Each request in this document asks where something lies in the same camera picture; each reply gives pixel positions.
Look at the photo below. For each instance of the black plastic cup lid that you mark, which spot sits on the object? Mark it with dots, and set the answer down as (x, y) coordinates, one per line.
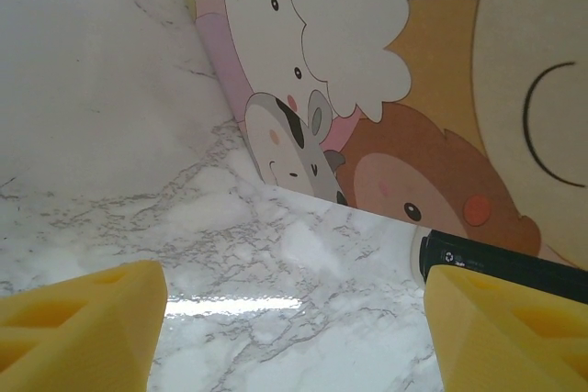
(505, 268)

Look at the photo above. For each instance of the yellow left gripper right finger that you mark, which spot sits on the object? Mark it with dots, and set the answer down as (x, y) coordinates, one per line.
(505, 346)

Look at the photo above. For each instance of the cartoon animal paper gift bag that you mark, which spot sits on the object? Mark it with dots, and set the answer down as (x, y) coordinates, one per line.
(367, 89)

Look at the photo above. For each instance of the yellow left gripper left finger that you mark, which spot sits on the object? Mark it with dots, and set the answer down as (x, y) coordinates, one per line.
(69, 341)

